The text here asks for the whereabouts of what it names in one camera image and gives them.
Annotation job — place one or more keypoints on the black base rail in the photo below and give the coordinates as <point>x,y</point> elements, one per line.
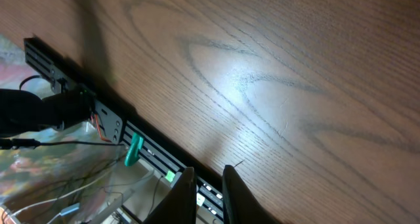
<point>119,124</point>

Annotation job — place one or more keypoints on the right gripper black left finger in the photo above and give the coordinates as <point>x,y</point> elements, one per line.
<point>179,206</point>

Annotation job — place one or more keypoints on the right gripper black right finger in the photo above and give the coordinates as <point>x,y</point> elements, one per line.
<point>239,204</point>

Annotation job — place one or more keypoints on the green rail clamp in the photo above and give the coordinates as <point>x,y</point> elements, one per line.
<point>132,156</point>

